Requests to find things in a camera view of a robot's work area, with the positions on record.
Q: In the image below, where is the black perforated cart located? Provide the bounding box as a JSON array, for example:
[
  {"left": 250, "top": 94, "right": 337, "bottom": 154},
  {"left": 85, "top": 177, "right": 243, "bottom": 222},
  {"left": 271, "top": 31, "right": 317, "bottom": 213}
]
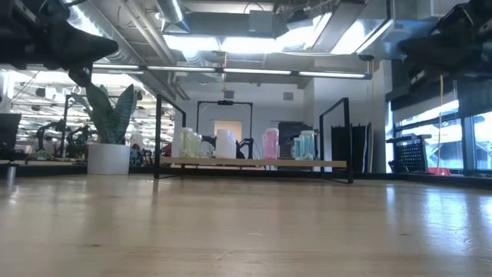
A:
[{"left": 386, "top": 134, "right": 434, "bottom": 174}]

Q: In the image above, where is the black background gantry frame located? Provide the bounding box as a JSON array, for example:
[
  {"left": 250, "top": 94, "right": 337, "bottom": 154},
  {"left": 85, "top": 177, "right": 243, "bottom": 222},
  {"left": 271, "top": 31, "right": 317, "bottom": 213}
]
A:
[{"left": 196, "top": 99, "right": 254, "bottom": 155}]

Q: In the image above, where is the long ceiling light bar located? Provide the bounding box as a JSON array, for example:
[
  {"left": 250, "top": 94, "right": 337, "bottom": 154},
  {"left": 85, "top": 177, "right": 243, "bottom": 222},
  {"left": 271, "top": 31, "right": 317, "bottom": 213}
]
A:
[
  {"left": 221, "top": 68, "right": 293, "bottom": 77},
  {"left": 91, "top": 63, "right": 145, "bottom": 75},
  {"left": 298, "top": 70, "right": 373, "bottom": 81},
  {"left": 145, "top": 65, "right": 217, "bottom": 74}
]

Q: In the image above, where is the black background screen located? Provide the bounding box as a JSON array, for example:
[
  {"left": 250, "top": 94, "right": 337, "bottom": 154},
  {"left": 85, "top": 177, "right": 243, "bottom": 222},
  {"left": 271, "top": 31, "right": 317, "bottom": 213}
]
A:
[{"left": 0, "top": 113, "right": 23, "bottom": 155}]

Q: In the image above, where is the green snake plant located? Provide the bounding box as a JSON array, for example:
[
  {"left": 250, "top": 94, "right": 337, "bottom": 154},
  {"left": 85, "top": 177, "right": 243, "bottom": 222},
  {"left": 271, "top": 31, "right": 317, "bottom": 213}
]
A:
[{"left": 71, "top": 82, "right": 138, "bottom": 145}]

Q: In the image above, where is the black background machine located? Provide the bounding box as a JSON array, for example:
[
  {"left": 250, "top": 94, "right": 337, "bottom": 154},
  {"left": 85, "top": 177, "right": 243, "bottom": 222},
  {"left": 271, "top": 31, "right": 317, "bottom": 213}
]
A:
[{"left": 278, "top": 121, "right": 320, "bottom": 159}]

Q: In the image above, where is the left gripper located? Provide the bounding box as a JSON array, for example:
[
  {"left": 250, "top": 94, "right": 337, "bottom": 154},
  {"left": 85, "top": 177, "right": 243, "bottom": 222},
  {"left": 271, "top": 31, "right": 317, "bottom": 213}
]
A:
[{"left": 0, "top": 0, "right": 120, "bottom": 88}]

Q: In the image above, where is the black curved pole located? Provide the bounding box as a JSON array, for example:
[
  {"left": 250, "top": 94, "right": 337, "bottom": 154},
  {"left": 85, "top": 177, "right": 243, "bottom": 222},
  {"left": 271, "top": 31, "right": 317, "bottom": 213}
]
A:
[{"left": 61, "top": 93, "right": 84, "bottom": 155}]

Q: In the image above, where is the white medicine bottle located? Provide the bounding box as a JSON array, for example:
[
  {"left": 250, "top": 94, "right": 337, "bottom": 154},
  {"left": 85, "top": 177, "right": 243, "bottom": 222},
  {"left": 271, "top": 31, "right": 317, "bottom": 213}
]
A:
[{"left": 214, "top": 128, "right": 237, "bottom": 160}]

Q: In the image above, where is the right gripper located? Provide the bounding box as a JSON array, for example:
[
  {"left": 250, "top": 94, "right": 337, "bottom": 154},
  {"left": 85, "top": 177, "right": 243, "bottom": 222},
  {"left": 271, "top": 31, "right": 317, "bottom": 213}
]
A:
[{"left": 397, "top": 0, "right": 492, "bottom": 92}]

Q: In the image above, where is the corrugated silver air duct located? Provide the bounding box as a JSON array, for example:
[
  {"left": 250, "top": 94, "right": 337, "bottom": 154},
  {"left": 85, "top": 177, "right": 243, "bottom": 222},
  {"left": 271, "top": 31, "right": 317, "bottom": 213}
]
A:
[{"left": 65, "top": 0, "right": 147, "bottom": 65}]

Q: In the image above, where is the round silver duct pipe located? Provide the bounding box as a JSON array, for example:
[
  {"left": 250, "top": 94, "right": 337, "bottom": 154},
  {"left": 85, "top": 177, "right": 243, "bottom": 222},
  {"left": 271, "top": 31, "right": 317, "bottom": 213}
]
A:
[{"left": 153, "top": 0, "right": 192, "bottom": 35}]

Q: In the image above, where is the black background panel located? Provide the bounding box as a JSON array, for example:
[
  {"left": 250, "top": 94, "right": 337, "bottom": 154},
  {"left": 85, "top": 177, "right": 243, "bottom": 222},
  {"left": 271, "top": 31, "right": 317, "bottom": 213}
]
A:
[{"left": 331, "top": 123, "right": 372, "bottom": 174}]

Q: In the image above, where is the background wooden desk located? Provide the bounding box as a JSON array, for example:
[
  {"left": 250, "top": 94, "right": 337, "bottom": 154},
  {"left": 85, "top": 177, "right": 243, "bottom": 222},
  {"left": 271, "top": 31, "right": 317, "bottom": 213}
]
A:
[{"left": 0, "top": 158, "right": 88, "bottom": 167}]

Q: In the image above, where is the small grey metal post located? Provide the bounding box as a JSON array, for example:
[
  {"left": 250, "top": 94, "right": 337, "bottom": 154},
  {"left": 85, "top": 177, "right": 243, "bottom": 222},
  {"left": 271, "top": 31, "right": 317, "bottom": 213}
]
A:
[{"left": 5, "top": 163, "right": 17, "bottom": 186}]

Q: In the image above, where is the large silver air duct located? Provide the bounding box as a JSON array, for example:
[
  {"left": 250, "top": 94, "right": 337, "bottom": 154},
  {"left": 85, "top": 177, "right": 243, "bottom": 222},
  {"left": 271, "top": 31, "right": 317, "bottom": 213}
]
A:
[{"left": 288, "top": 0, "right": 468, "bottom": 62}]

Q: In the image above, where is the wooden shelf black frame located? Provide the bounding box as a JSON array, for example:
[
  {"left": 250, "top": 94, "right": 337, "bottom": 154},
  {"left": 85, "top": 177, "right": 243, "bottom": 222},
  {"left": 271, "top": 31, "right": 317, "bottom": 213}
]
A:
[{"left": 153, "top": 94, "right": 355, "bottom": 185}]

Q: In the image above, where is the white plant pot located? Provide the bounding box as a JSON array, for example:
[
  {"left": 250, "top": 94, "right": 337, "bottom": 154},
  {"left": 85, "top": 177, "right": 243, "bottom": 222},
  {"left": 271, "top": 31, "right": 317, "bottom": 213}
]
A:
[{"left": 86, "top": 142, "right": 131, "bottom": 176}]

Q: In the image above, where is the lit background doorway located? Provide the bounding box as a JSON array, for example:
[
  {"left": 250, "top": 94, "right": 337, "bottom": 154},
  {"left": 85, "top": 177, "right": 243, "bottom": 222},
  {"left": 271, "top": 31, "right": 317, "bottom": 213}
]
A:
[{"left": 212, "top": 119, "right": 244, "bottom": 134}]

